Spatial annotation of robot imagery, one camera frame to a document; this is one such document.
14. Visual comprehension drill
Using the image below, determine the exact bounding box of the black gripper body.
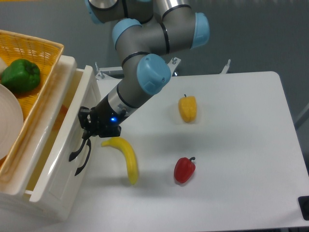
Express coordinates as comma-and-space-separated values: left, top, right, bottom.
90, 93, 132, 138

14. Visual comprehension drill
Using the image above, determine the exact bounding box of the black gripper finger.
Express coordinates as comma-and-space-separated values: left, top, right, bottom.
82, 130, 96, 140
79, 106, 93, 131

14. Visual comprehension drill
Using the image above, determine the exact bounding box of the black drawer handle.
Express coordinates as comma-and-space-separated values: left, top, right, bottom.
74, 139, 92, 176
69, 139, 87, 162

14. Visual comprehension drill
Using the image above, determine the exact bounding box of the white top drawer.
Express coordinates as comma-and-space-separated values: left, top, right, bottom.
30, 66, 100, 207

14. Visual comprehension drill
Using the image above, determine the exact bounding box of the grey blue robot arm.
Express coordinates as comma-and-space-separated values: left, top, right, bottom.
78, 0, 210, 139

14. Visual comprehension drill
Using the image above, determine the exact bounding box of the triangular pastry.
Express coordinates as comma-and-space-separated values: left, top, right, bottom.
52, 105, 68, 131

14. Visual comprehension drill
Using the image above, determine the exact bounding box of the yellow banana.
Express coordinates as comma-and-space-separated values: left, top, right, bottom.
101, 137, 139, 185

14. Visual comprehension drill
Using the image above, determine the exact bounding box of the pink plate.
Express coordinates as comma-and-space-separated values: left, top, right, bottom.
0, 85, 24, 159

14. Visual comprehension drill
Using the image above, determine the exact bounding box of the green bell pepper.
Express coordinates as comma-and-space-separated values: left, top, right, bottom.
1, 58, 41, 93

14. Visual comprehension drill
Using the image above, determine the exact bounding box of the yellow bell pepper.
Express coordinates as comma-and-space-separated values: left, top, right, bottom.
178, 94, 197, 123

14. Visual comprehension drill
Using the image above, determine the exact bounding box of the red bell pepper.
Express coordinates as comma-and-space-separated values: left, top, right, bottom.
174, 157, 196, 184

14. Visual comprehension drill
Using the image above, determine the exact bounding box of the white onion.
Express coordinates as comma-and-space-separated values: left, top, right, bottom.
0, 58, 8, 76

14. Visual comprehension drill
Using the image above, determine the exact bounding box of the yellow woven basket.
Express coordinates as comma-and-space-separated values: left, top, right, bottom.
0, 30, 64, 182

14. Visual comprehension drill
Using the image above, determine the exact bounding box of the black object at table edge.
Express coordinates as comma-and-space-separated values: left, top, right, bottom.
298, 196, 309, 221

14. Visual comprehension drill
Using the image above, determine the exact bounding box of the white metal base frame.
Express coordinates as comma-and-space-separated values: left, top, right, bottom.
94, 57, 232, 82

